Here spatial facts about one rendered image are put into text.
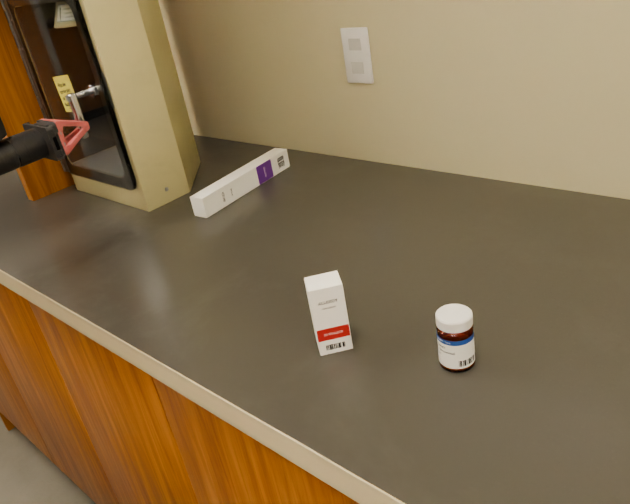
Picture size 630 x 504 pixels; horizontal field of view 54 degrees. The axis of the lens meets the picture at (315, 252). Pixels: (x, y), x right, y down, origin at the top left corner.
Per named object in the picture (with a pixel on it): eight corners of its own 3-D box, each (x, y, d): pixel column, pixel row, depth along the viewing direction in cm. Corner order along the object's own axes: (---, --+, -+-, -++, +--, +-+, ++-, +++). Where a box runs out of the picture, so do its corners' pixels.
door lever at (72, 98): (108, 131, 125) (102, 130, 127) (93, 84, 121) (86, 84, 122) (84, 140, 122) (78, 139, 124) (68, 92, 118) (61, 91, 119)
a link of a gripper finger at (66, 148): (70, 106, 124) (26, 122, 118) (88, 108, 119) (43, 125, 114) (82, 138, 127) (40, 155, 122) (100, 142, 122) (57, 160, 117)
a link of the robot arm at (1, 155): (-21, 176, 114) (-7, 183, 110) (-36, 141, 110) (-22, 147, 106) (15, 161, 118) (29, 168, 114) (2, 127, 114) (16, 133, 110)
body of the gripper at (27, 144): (30, 120, 120) (-7, 133, 116) (54, 124, 113) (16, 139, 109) (43, 152, 123) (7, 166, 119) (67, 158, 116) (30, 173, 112)
